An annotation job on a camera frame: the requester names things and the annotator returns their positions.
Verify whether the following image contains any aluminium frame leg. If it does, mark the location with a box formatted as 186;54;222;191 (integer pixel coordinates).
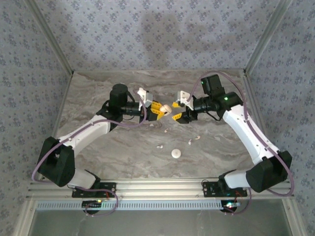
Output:
13;199;36;236
282;199;305;236

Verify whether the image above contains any grey slotted cable duct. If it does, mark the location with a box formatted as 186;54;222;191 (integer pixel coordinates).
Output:
35;199;242;211

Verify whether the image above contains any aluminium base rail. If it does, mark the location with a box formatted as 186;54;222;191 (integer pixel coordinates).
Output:
26;178;295;199

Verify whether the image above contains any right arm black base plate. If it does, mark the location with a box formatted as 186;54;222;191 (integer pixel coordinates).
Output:
201;180;248;198

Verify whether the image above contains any black controller board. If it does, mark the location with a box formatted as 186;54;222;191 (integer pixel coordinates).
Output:
82;200;103;215
220;200;241;213

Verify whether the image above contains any aluminium corner post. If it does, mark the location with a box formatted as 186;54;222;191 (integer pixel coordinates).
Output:
24;0;75;76
243;0;295;76

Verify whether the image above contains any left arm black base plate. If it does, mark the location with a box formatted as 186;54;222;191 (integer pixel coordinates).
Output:
71;181;117;199

